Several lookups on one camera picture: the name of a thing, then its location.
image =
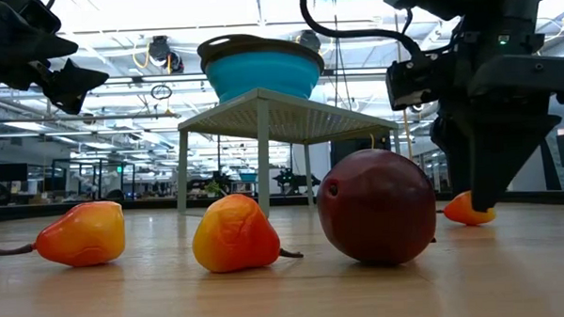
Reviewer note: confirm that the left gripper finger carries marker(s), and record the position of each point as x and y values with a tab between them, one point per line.
24	42
70	88

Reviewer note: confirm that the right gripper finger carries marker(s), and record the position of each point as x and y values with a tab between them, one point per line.
498	155
453	152

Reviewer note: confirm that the orange yellow toy pear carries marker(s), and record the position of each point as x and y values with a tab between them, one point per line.
233	235
458	213
82	236

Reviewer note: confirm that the dark red toy plum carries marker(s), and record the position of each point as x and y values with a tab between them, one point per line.
378	221

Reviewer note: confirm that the teal collapsible bowl grey rim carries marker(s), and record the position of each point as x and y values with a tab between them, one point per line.
260	74

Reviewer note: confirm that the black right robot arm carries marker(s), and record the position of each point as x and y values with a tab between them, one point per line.
484	10

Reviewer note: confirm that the black background robot arm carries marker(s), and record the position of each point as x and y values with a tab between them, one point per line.
292	179

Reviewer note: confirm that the grey ceiling pipe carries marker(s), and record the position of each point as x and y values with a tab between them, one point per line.
97	118

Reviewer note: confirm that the black slanted panel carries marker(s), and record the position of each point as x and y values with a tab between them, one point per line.
550	168

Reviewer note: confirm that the pale green perforated metal shelf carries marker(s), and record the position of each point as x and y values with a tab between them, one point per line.
285	116

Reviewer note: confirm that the small green background plant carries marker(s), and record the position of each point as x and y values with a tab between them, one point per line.
212	188

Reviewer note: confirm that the teal background bin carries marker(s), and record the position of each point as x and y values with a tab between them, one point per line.
248	177

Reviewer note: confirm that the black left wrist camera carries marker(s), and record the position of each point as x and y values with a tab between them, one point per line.
42	16

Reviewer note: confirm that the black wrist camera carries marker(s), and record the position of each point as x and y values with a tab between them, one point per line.
42	16
411	85

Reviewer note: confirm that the black background rig frame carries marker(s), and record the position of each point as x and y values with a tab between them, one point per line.
92	160

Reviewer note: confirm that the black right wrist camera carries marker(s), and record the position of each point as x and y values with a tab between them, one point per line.
411	85

